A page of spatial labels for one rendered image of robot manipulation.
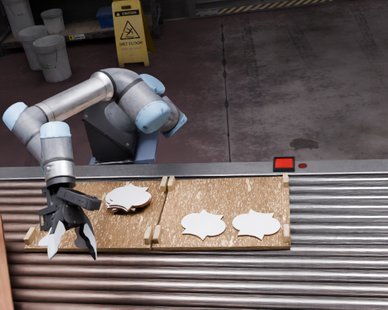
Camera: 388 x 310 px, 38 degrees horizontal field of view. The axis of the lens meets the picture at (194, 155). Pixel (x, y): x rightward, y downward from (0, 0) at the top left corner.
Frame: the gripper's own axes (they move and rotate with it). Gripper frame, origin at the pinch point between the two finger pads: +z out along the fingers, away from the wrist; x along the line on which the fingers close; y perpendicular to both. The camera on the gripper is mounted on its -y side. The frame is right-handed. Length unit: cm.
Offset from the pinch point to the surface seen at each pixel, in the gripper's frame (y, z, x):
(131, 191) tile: 16, -27, -47
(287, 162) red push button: -26, -30, -84
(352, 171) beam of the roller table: -46, -21, -90
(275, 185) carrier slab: -24, -20, -73
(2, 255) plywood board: 35.0, -9.2, -8.1
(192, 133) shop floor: 96, -118, -240
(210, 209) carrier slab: -7, -15, -57
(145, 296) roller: 3.1, 9.1, -28.4
